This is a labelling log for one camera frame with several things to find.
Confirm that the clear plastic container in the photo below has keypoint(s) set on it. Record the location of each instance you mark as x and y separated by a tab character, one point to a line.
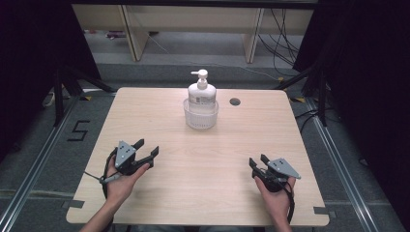
200	121

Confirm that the person's right hand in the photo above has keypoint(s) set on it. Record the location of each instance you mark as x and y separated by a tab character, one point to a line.
274	203

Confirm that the black tape strip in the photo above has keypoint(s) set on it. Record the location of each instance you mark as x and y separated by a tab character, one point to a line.
73	204
324	211

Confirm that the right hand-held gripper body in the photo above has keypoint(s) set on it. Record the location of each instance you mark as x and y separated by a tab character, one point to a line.
278	172

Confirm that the aluminium floor rail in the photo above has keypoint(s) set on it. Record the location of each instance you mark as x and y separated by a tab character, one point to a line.
35	164
338	164

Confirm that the white pump soap bottle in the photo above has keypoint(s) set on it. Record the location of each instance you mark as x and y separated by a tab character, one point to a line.
202	93

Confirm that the black metal stand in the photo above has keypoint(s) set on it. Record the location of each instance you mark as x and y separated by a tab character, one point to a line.
58	96
322	96

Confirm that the person's left hand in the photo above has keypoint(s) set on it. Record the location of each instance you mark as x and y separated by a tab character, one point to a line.
121	188

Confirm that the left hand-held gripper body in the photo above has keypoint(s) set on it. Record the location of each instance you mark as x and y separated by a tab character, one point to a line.
125	156

